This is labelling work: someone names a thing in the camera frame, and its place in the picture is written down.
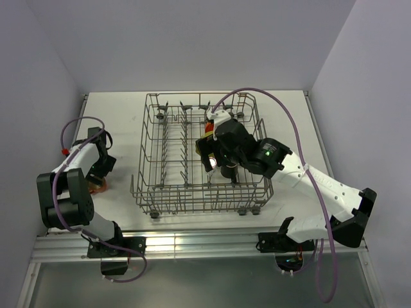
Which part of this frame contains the orange bowl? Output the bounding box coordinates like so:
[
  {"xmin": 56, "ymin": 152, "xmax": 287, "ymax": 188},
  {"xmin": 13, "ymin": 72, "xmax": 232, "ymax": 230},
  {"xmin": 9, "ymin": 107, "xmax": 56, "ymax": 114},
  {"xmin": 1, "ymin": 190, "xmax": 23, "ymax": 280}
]
[{"xmin": 205, "ymin": 122, "xmax": 214, "ymax": 134}]

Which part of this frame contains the dark brown mug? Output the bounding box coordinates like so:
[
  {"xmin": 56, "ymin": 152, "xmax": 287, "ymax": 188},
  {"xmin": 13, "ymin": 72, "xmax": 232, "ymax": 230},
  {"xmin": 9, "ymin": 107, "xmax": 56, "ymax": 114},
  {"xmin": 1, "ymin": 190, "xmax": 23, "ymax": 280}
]
[{"xmin": 220, "ymin": 164, "xmax": 238, "ymax": 184}]

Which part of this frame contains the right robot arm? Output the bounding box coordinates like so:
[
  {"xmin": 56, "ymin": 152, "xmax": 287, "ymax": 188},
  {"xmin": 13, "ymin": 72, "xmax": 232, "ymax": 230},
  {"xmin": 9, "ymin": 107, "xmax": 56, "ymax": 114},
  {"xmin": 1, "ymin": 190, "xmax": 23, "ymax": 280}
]
[{"xmin": 195, "ymin": 119, "xmax": 377, "ymax": 253}]

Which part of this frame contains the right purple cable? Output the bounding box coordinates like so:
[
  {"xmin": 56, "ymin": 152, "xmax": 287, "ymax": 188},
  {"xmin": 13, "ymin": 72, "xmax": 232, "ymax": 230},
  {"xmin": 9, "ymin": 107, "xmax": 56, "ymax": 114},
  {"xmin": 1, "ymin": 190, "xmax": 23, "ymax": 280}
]
[{"xmin": 211, "ymin": 87, "xmax": 340, "ymax": 304}]

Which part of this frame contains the grey wire dish rack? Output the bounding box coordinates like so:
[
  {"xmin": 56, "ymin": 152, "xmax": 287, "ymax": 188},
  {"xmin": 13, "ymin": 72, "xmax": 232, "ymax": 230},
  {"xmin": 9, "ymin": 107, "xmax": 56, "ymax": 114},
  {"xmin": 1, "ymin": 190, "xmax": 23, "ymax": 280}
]
[{"xmin": 130, "ymin": 92, "xmax": 274, "ymax": 219}]

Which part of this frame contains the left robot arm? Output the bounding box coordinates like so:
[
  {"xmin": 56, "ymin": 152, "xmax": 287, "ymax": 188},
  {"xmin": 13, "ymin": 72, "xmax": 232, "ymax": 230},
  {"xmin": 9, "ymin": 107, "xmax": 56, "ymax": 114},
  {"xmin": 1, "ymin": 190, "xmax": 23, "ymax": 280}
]
[{"xmin": 36, "ymin": 126, "xmax": 125, "ymax": 256}]

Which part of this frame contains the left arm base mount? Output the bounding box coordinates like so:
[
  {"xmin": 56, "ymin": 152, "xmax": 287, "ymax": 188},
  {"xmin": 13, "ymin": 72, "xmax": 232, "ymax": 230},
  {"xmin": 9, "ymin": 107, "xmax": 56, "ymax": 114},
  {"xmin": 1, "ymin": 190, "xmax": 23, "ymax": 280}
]
[{"xmin": 87, "ymin": 236, "xmax": 147, "ymax": 278}]

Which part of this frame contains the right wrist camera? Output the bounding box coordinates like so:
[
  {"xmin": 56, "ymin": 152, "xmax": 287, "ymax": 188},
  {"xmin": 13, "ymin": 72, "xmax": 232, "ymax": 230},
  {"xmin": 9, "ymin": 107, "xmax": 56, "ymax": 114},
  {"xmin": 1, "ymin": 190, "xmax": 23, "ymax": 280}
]
[{"xmin": 206, "ymin": 107, "xmax": 232, "ymax": 141}]

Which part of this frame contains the clear drinking glass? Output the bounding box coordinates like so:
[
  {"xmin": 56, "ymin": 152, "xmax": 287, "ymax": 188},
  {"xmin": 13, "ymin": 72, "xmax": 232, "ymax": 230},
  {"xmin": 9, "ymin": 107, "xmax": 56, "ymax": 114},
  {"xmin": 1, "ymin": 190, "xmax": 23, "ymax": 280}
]
[{"xmin": 209, "ymin": 157, "xmax": 217, "ymax": 169}]

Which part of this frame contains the orange brown mug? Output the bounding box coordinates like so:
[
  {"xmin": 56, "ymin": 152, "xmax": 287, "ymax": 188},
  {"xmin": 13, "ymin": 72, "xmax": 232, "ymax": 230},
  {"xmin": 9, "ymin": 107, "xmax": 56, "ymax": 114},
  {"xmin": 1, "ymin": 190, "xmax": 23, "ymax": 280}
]
[{"xmin": 88, "ymin": 179, "xmax": 108, "ymax": 194}]

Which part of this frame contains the aluminium mounting rail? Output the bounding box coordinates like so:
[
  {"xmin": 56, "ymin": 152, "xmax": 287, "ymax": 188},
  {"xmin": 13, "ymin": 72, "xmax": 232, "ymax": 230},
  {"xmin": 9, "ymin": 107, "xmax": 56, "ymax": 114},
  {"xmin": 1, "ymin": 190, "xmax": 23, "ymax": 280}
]
[{"xmin": 31, "ymin": 224, "xmax": 369, "ymax": 262}]

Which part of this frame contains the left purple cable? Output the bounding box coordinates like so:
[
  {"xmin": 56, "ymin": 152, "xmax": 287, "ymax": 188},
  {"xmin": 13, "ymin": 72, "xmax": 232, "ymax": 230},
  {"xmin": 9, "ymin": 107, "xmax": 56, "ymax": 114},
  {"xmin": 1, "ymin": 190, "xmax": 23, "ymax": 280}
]
[{"xmin": 53, "ymin": 116, "xmax": 148, "ymax": 283}]

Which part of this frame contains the purple cable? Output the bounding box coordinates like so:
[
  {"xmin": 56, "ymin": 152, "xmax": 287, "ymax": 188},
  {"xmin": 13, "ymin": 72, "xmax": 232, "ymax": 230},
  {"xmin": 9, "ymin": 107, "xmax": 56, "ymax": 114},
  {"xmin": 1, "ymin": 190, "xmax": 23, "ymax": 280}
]
[
  {"xmin": 53, "ymin": 116, "xmax": 148, "ymax": 283},
  {"xmin": 211, "ymin": 87, "xmax": 340, "ymax": 304}
]

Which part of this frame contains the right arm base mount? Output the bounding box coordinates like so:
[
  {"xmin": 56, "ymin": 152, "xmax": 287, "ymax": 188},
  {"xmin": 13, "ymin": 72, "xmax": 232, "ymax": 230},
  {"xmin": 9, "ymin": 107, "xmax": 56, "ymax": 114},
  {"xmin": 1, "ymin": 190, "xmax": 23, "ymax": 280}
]
[{"xmin": 256, "ymin": 226, "xmax": 315, "ymax": 253}]

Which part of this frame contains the green dotted plate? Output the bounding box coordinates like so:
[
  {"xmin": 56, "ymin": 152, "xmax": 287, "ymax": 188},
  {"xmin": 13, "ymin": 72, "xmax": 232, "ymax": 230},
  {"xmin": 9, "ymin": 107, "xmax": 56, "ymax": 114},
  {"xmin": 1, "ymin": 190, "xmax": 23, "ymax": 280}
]
[{"xmin": 195, "ymin": 136, "xmax": 213, "ymax": 160}]

